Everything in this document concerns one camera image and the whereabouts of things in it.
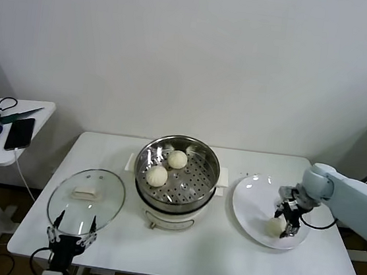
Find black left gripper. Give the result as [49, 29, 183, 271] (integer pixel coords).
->
[41, 208, 100, 275]

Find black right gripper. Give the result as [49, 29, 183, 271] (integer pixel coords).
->
[270, 197, 312, 242]

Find white steamed baozi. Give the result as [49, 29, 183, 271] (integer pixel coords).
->
[265, 216, 288, 239]
[144, 164, 170, 189]
[165, 148, 189, 171]

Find round glass pot lid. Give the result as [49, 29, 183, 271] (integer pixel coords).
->
[44, 163, 129, 241]

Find stainless steel steamer basket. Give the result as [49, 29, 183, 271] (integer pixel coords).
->
[120, 129, 233, 212]

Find white round plate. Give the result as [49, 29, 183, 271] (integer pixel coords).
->
[227, 171, 316, 253]

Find white electric cooker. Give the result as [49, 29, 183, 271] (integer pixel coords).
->
[119, 157, 230, 238]

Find black smartphone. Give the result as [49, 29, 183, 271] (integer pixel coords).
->
[3, 115, 36, 154]

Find green blade knife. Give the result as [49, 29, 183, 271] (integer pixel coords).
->
[0, 102, 45, 131]

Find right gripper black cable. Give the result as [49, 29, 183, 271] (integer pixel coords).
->
[298, 212, 340, 232]

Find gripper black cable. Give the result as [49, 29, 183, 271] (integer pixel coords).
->
[28, 245, 55, 275]
[298, 212, 340, 232]

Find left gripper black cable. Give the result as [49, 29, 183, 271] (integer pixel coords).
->
[28, 245, 55, 275]

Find white charging cable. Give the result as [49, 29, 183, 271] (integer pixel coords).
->
[7, 148, 42, 203]

